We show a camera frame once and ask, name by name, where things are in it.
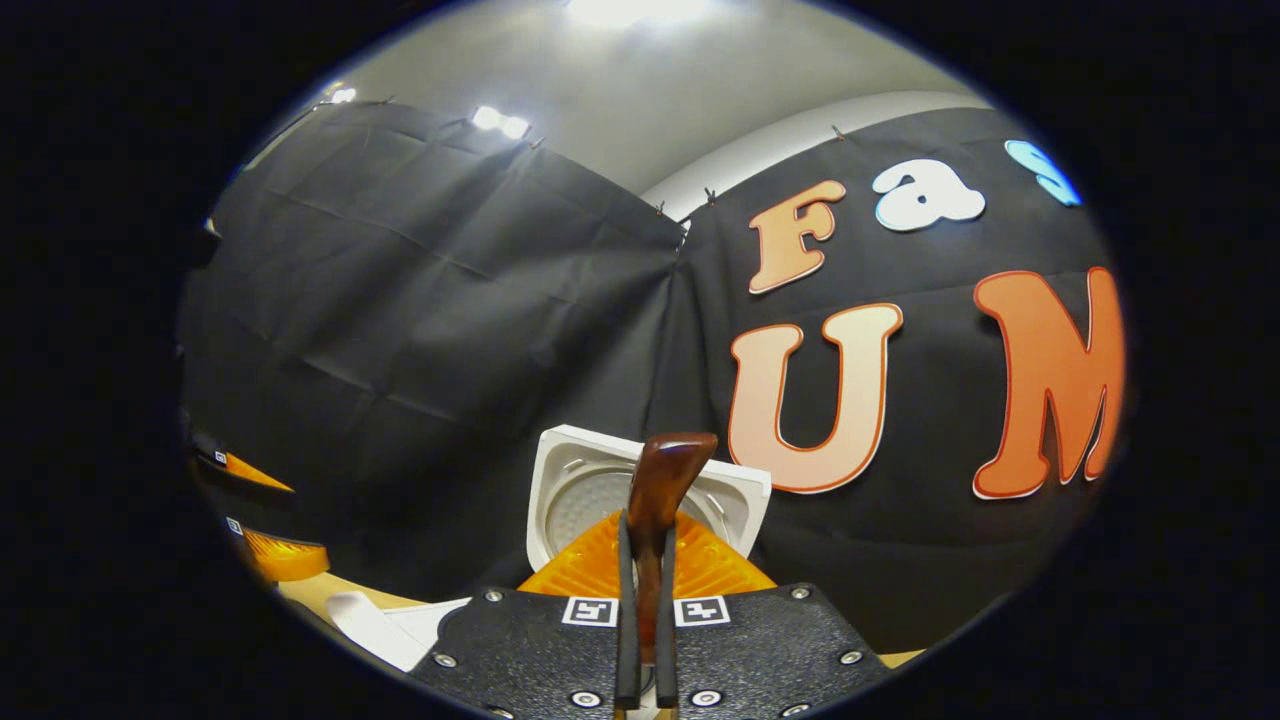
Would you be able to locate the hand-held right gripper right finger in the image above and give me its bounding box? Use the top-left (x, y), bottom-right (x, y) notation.
top-left (655, 512), bottom-right (895, 714)

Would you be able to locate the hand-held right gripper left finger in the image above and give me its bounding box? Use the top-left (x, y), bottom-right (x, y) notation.
top-left (410, 510), bottom-right (641, 714)

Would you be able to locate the white rice cooker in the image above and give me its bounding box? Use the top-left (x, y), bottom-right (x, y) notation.
top-left (325, 425), bottom-right (773, 673)

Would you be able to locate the brown wooden spoon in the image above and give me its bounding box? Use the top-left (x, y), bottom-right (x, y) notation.
top-left (627, 432), bottom-right (719, 667)

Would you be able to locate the black backdrop cloth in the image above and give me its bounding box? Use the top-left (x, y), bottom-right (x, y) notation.
top-left (178, 100), bottom-right (1127, 653)

